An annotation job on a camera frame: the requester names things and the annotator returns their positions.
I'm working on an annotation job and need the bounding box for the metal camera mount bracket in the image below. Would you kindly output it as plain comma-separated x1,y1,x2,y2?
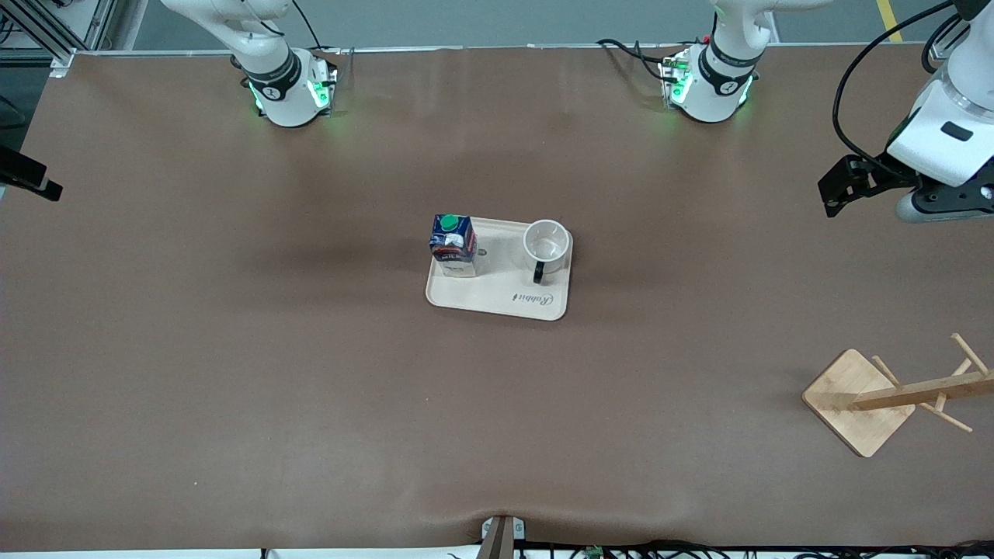
480,515,527,559

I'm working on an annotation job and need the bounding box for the long black arm cable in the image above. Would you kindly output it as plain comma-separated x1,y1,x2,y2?
832,0,961,162

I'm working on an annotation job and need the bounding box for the white mug black handle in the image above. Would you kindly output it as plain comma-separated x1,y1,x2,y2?
523,220,572,286

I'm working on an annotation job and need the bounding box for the black base cable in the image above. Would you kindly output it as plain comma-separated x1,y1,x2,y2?
596,37,678,83
289,0,344,57

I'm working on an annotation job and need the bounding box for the cream plastic tray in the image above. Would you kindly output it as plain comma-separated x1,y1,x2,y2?
425,216,575,321

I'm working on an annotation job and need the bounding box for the blue milk carton green cap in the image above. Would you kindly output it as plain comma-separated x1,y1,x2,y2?
429,214,478,279

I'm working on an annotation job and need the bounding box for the short black arm cable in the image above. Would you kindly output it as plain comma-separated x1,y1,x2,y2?
921,14,965,75

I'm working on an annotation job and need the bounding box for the wooden cup rack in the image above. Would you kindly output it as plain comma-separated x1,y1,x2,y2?
801,332,994,459

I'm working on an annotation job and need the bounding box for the brown table mat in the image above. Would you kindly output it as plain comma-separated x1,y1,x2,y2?
0,44,994,553

